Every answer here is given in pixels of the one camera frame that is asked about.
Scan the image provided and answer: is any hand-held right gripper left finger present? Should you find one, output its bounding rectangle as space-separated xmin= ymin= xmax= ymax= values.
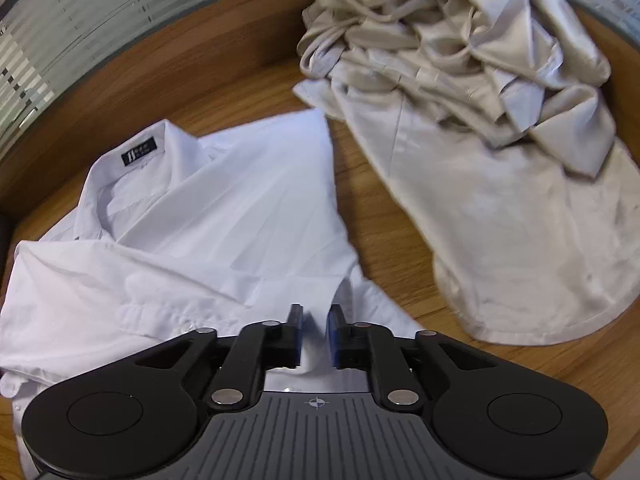
xmin=135 ymin=303 xmax=305 ymax=406

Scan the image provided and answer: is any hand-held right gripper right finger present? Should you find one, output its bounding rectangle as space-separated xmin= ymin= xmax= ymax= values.
xmin=326 ymin=303 xmax=502 ymax=407

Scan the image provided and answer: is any white dress shirt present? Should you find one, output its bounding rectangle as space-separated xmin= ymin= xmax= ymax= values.
xmin=0 ymin=108 xmax=427 ymax=480

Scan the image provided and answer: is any crumpled beige garment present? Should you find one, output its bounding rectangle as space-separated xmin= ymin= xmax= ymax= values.
xmin=292 ymin=0 xmax=640 ymax=347

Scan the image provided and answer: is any frosted striped glass partition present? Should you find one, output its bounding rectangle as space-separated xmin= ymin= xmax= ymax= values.
xmin=0 ymin=0 xmax=326 ymax=161

